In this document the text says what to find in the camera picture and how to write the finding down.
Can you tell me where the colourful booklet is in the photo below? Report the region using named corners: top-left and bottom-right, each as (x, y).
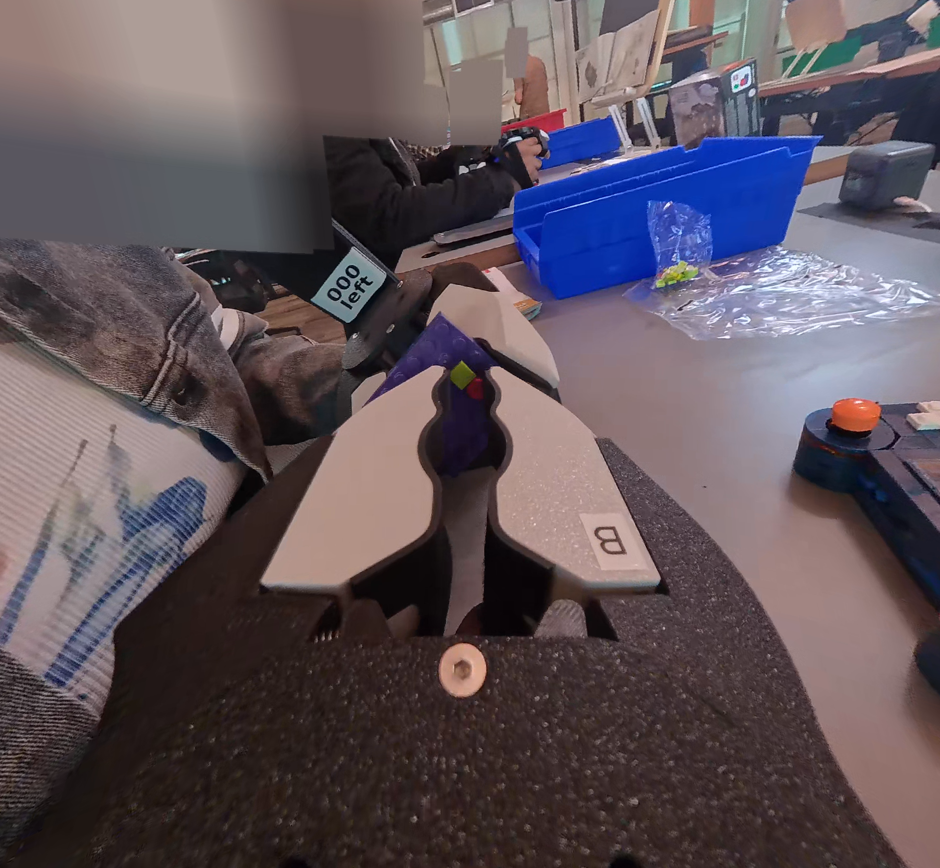
top-left (483, 266), bottom-right (544, 323)

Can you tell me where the orange dome piece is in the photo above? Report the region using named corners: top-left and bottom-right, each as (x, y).
top-left (830, 397), bottom-right (882, 436)

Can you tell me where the small blue plastic bin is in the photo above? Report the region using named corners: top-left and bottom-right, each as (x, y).
top-left (540, 117), bottom-right (625, 169)

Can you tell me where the grey box device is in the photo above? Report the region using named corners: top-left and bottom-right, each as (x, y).
top-left (839, 141), bottom-right (938, 212)

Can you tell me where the black round stand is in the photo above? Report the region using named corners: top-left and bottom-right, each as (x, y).
top-left (554, 0), bottom-right (593, 55)

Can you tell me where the clear plastic sheet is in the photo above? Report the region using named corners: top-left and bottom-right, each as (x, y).
top-left (623, 246), bottom-right (940, 342)

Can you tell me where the person's left forearm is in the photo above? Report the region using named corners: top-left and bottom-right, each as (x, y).
top-left (0, 239), bottom-right (348, 481)

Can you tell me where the tipped chair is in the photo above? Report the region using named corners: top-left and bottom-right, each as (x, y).
top-left (767, 0), bottom-right (850, 76)

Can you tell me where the red plastic bin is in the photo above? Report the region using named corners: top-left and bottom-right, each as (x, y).
top-left (501, 109), bottom-right (567, 136)

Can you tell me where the dark blue brick model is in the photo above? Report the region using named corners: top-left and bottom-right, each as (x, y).
top-left (792, 401), bottom-right (940, 608)

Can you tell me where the black mat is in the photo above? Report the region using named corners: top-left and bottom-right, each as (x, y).
top-left (797, 198), bottom-right (940, 246)

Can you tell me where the dark printed cardboard box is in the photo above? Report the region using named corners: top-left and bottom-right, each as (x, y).
top-left (667, 59), bottom-right (762, 150)

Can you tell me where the wooden workbench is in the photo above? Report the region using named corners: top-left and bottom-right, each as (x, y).
top-left (759, 47), bottom-right (940, 143)

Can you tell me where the small bag of green pieces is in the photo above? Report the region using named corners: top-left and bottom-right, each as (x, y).
top-left (646, 199), bottom-right (714, 293)

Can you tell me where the purple building plate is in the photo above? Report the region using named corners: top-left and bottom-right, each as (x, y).
top-left (367, 313), bottom-right (509, 477)

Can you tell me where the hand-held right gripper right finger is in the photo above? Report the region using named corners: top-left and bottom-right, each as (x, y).
top-left (488, 366), bottom-right (662, 594)

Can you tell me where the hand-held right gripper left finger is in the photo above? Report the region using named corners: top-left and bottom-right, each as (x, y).
top-left (260, 367), bottom-right (447, 595)

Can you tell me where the large blue plastic bin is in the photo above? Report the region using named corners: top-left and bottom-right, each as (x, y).
top-left (512, 136), bottom-right (823, 301)

